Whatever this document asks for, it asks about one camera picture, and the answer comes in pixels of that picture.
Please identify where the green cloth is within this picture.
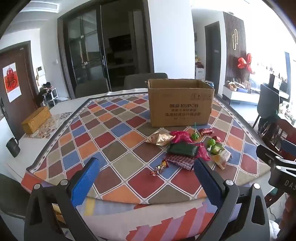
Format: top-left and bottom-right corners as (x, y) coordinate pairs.
(266, 110), (281, 123)

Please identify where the black cabinet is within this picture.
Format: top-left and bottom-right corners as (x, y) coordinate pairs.
(268, 74), (289, 99)

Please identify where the floral patterned placemat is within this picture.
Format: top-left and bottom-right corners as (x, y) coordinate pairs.
(35, 112), (73, 139)

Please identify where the dark grey dining chair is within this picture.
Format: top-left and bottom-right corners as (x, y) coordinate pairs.
(252, 84), (289, 130)

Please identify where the gold foil snack packet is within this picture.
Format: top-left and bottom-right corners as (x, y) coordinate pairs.
(146, 130), (176, 146)

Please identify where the beige snack packet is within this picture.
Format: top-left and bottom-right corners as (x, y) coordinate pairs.
(211, 148), (232, 170)

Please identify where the red flower decoration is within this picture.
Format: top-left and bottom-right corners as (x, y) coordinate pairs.
(238, 53), (254, 75)

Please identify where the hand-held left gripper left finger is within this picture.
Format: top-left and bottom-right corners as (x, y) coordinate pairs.
(24, 158), (100, 241)

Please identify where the white storage cabinet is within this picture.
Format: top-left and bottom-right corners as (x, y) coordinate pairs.
(195, 62), (205, 81)

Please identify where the red and white door poster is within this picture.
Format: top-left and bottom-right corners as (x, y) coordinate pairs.
(3, 62), (22, 103)

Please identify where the gold tissue box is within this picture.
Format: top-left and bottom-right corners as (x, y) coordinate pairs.
(21, 107), (51, 134)

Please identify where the grey upholstered chair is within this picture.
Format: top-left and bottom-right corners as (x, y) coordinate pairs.
(0, 174), (30, 220)
(124, 73), (169, 90)
(75, 78), (110, 99)

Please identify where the white low cabinet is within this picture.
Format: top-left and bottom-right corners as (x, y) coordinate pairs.
(223, 85), (259, 106)

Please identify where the red pink snack packet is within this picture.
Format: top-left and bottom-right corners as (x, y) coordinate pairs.
(171, 130), (193, 144)

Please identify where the dark slatted wall panel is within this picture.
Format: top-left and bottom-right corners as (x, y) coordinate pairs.
(223, 11), (247, 84)

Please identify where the pink crinkled wrapper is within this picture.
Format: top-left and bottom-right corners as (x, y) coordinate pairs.
(196, 143), (211, 161)

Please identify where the brown cardboard box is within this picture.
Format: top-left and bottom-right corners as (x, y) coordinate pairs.
(147, 79), (215, 128)

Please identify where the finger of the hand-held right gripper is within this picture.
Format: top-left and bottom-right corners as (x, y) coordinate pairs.
(256, 145), (289, 172)
(281, 140), (296, 161)

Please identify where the dark green snack packet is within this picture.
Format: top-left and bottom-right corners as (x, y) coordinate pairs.
(166, 142), (200, 159)

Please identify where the dark wooden chair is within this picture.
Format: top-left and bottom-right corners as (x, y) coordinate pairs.
(261, 118), (296, 160)

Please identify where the brown entrance door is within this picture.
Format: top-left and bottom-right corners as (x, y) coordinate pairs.
(0, 42), (38, 139)

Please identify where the black framed glass sliding door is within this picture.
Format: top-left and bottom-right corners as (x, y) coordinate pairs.
(58, 0), (154, 98)

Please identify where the red gold twisted candy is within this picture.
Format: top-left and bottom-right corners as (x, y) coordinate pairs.
(150, 160), (169, 176)

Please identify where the brown checked snack packet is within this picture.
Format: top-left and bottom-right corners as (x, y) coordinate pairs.
(162, 153), (195, 171)

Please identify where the green lollipop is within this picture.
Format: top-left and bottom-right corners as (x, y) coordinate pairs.
(191, 123), (200, 141)

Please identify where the black mug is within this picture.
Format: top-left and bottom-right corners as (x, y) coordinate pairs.
(6, 137), (21, 158)

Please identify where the dark interior door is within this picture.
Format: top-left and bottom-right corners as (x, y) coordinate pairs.
(205, 21), (222, 95)

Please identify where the small white shelf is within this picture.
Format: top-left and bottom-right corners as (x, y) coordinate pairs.
(39, 82), (58, 107)

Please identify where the large green candy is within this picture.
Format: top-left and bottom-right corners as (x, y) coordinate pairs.
(208, 144), (224, 155)

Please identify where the checked multicolour table cloth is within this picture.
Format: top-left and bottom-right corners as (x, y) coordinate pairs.
(21, 89), (278, 204)

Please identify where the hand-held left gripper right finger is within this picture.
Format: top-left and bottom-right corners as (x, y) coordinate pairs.
(193, 158), (271, 241)

